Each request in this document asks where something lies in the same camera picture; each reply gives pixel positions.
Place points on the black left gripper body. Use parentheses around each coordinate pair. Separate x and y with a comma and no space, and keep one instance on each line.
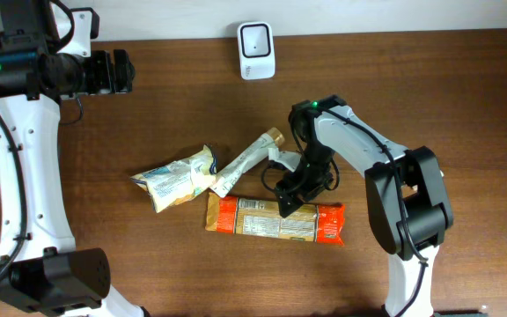
(99,74)

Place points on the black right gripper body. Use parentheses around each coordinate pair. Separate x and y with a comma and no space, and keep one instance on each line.
(312,168)

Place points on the orange spaghetti packet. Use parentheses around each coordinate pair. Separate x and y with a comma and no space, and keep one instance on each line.
(243,216)

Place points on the white tube gold cap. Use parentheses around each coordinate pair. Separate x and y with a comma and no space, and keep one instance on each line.
(227,178)

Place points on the cream snack bag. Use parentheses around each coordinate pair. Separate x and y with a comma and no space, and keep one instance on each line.
(179,181)

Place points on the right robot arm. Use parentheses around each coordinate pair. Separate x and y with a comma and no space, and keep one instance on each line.
(408,207)

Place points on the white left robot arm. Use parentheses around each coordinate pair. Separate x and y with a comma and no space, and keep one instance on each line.
(46,58)

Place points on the white barcode scanner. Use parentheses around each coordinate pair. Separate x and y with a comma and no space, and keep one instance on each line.
(256,50)

